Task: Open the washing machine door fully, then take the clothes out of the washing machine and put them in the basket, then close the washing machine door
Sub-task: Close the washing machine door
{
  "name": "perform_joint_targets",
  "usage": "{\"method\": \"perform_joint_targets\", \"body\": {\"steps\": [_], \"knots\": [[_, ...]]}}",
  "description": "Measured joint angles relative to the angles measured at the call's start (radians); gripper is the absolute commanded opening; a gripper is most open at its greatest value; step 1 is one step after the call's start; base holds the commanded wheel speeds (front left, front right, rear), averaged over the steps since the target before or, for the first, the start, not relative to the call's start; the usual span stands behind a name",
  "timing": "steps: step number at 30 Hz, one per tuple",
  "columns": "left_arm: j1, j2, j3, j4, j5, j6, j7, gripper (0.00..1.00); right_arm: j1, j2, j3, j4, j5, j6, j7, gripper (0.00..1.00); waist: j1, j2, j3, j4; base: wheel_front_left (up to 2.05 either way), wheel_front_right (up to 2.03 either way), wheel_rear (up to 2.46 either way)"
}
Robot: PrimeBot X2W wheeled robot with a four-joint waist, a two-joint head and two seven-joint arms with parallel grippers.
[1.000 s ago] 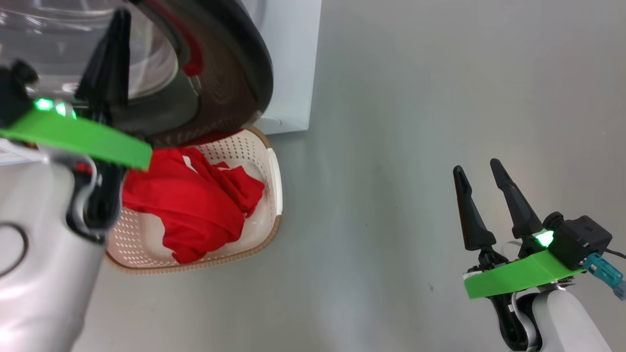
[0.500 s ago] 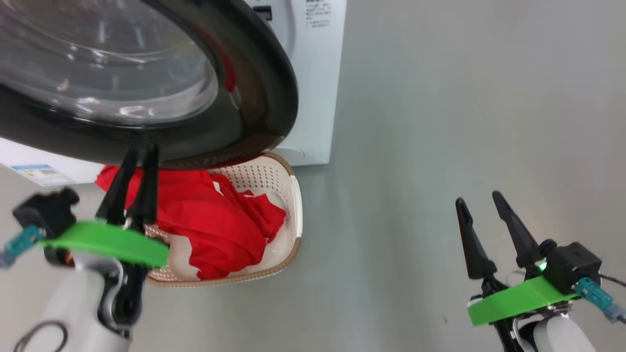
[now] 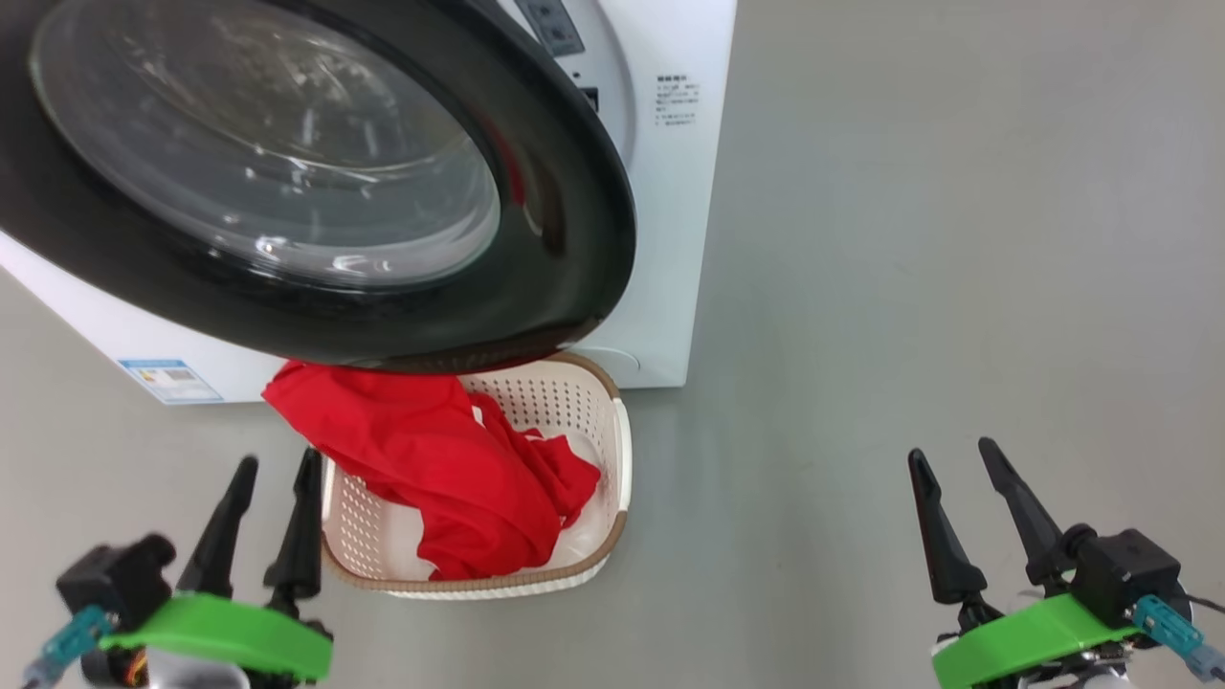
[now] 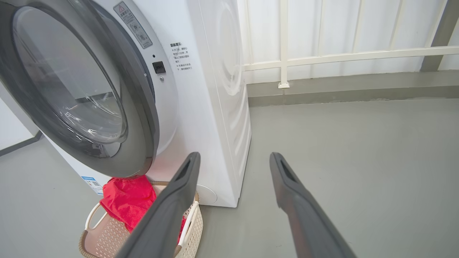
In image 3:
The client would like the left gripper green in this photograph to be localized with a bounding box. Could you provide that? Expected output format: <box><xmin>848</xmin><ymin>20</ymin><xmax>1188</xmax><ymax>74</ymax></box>
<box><xmin>81</xmin><ymin>448</ymin><xmax>335</xmax><ymax>689</ymax></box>

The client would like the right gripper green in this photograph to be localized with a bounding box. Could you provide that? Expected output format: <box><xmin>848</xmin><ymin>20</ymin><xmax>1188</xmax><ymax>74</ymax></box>
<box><xmin>907</xmin><ymin>436</ymin><xmax>1146</xmax><ymax>689</ymax></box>

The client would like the red garment white hem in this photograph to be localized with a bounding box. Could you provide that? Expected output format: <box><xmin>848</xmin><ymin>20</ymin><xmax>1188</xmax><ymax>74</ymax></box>
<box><xmin>262</xmin><ymin>359</ymin><xmax>566</xmax><ymax>582</ymax></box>

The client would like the black round glass machine door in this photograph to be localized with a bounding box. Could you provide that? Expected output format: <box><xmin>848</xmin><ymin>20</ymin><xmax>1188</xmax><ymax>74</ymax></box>
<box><xmin>0</xmin><ymin>0</ymin><xmax>638</xmax><ymax>376</ymax></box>

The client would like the cream perforated laundry basket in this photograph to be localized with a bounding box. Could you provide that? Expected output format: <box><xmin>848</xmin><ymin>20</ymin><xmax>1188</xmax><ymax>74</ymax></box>
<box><xmin>319</xmin><ymin>352</ymin><xmax>633</xmax><ymax>601</ymax></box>

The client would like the white front-load washing machine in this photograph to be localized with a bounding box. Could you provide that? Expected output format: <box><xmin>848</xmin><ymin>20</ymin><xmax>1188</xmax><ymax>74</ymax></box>
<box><xmin>0</xmin><ymin>0</ymin><xmax>739</xmax><ymax>406</ymax></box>

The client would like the blue energy label sticker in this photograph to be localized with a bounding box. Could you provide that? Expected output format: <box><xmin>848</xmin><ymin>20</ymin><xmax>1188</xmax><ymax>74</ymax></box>
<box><xmin>119</xmin><ymin>359</ymin><xmax>224</xmax><ymax>405</ymax></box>

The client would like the round white filter cover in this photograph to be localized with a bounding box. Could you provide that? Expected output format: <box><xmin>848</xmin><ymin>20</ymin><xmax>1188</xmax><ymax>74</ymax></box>
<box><xmin>574</xmin><ymin>346</ymin><xmax>642</xmax><ymax>376</ymax></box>

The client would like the printed text notice sticker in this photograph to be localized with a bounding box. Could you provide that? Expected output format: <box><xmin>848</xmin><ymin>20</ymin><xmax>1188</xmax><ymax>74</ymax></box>
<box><xmin>656</xmin><ymin>75</ymin><xmax>702</xmax><ymax>128</ymax></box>

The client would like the grey pictogram warning label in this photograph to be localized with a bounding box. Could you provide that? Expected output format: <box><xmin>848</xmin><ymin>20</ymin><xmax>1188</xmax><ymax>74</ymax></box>
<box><xmin>517</xmin><ymin>0</ymin><xmax>585</xmax><ymax>56</ymax></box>

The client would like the teal left camera connector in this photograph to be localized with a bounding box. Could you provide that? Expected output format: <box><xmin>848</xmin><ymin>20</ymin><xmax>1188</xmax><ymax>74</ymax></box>
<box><xmin>21</xmin><ymin>605</ymin><xmax>116</xmax><ymax>689</ymax></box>

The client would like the teal camera connector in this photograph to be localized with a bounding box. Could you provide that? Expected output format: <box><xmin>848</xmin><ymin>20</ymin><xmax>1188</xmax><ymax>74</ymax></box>
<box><xmin>21</xmin><ymin>605</ymin><xmax>116</xmax><ymax>689</ymax></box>
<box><xmin>1132</xmin><ymin>593</ymin><xmax>1225</xmax><ymax>682</ymax></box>

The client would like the teal right camera connector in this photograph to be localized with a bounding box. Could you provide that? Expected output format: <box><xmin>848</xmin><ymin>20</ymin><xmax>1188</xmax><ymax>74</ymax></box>
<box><xmin>1132</xmin><ymin>593</ymin><xmax>1225</xmax><ymax>682</ymax></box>

